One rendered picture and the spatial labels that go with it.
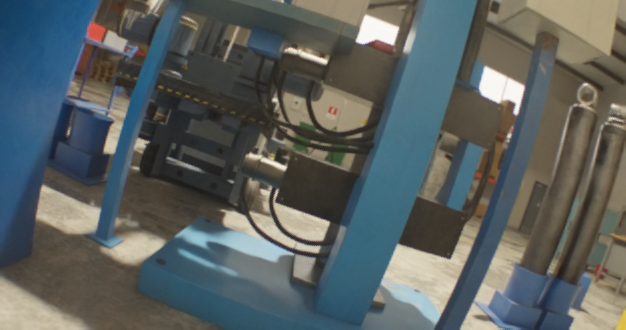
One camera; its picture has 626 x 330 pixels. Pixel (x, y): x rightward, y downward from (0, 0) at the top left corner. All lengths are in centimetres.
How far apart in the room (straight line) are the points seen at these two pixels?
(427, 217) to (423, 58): 62
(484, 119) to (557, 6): 75
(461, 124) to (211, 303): 113
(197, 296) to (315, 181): 62
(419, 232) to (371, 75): 63
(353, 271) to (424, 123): 54
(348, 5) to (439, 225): 90
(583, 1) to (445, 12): 54
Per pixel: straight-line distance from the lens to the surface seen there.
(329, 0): 140
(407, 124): 139
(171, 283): 140
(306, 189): 160
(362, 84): 161
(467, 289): 112
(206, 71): 293
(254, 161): 177
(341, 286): 145
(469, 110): 171
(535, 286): 274
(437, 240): 171
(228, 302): 137
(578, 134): 278
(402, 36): 193
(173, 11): 166
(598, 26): 123
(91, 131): 254
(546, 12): 112
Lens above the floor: 69
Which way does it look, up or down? 2 degrees down
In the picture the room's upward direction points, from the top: 20 degrees clockwise
